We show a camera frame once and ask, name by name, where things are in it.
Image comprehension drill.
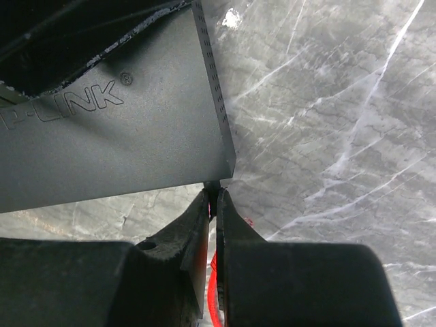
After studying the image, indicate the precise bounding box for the black power adapter with cord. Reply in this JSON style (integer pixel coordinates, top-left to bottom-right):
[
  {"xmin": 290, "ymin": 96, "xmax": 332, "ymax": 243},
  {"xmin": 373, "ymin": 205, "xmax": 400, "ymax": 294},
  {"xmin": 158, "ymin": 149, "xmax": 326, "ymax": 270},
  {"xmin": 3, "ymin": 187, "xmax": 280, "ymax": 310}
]
[{"xmin": 204, "ymin": 181, "xmax": 221, "ymax": 221}]

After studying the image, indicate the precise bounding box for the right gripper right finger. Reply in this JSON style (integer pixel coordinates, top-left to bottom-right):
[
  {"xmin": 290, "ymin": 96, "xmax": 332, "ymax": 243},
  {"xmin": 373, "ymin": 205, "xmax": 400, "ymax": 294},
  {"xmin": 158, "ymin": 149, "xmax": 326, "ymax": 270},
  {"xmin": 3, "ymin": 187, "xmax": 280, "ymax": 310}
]
[{"xmin": 217, "ymin": 190, "xmax": 402, "ymax": 326}]

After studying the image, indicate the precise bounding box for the red ethernet cable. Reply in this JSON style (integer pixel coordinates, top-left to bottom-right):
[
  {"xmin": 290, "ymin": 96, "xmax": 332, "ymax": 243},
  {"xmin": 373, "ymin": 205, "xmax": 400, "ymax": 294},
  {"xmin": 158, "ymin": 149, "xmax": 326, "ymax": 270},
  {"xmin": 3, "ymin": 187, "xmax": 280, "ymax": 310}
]
[{"xmin": 206, "ymin": 217, "xmax": 255, "ymax": 327}]

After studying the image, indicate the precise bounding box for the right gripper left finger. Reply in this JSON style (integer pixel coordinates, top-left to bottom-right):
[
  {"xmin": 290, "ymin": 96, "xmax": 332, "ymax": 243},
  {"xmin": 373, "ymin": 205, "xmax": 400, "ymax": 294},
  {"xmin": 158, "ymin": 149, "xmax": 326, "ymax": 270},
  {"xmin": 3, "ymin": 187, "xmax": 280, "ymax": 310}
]
[{"xmin": 1, "ymin": 191, "xmax": 208, "ymax": 326}]

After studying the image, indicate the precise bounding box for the black network switch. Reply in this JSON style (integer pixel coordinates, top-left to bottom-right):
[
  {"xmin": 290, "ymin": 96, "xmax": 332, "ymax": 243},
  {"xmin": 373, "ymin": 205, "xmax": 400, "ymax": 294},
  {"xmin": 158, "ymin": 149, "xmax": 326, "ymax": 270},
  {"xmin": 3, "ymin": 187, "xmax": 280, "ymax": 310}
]
[{"xmin": 1, "ymin": 1, "xmax": 236, "ymax": 213}]

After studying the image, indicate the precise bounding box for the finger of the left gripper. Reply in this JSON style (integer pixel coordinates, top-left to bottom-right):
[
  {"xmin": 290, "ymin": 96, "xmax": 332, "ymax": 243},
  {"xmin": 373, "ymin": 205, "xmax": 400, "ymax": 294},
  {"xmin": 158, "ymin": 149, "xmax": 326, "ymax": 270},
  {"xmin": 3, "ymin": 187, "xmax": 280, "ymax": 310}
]
[{"xmin": 1, "ymin": 0, "xmax": 190, "ymax": 97}]

